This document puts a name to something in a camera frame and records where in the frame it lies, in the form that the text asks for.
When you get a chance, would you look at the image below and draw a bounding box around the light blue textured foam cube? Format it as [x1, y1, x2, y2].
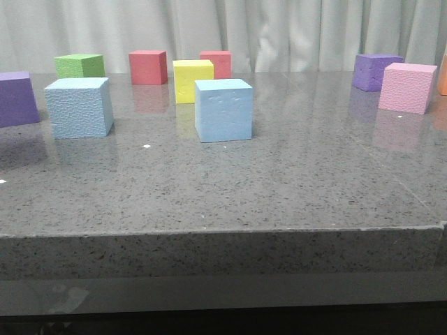
[44, 77, 114, 139]

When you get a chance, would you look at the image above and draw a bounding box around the green foam cube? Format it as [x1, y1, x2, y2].
[54, 54, 105, 78]

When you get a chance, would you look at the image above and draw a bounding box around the red foam cube left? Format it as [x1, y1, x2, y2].
[129, 50, 168, 85]

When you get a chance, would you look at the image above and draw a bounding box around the orange foam cube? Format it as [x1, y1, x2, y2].
[437, 54, 447, 96]

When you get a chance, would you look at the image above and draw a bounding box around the yellow foam cube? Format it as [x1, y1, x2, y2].
[173, 59, 214, 104]

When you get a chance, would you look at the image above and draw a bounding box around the red foam cube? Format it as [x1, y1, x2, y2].
[129, 50, 168, 85]
[199, 50, 232, 79]

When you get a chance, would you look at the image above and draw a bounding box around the pink foam cube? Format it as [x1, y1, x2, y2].
[379, 63, 437, 114]

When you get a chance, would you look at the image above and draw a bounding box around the white curtain backdrop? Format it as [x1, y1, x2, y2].
[1, 1, 446, 73]

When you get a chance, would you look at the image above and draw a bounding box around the purple foam cube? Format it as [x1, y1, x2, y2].
[352, 54, 404, 91]
[0, 71, 41, 128]

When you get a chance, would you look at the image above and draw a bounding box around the purple foam cube left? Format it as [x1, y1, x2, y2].
[0, 71, 41, 128]

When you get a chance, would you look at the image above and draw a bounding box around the red foam cube right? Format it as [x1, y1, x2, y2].
[199, 50, 232, 79]

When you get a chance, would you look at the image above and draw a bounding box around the purple foam cube right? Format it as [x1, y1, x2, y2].
[352, 54, 404, 91]

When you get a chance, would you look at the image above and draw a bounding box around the light blue smooth foam cube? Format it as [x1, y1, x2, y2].
[195, 78, 254, 142]

